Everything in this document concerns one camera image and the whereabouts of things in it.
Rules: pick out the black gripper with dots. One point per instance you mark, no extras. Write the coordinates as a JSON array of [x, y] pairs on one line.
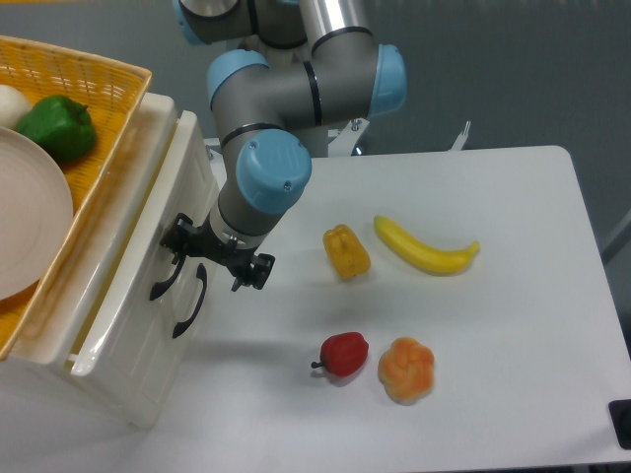
[[182, 239]]

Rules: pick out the yellow bell pepper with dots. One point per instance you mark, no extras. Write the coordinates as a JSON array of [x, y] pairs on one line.
[[347, 255]]

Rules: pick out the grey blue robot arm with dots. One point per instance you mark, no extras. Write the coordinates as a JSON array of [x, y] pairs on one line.
[[269, 173]]

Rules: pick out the white drawer cabinet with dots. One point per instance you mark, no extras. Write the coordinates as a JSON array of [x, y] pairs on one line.
[[40, 364]]

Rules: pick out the red bell pepper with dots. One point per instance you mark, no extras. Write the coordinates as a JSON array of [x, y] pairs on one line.
[[342, 354]]

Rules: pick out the beige plate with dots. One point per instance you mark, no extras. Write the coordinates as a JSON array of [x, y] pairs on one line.
[[36, 212]]

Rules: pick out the yellow woven basket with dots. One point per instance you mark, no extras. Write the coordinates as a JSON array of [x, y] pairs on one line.
[[103, 94]]

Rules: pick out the green bell pepper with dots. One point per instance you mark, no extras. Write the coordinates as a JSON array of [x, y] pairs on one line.
[[60, 126]]

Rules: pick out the yellow banana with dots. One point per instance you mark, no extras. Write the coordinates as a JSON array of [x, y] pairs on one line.
[[421, 255]]

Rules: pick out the orange knotted bread roll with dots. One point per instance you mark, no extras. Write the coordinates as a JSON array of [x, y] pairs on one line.
[[406, 370]]

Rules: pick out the white round vegetable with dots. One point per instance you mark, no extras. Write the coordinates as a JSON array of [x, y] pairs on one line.
[[14, 106]]

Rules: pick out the black object at edge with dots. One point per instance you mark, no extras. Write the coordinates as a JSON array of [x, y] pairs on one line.
[[620, 414]]

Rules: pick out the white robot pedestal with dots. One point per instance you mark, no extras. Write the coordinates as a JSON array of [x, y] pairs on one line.
[[340, 140]]

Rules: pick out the white metal bracket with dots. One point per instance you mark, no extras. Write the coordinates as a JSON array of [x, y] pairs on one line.
[[461, 138]]

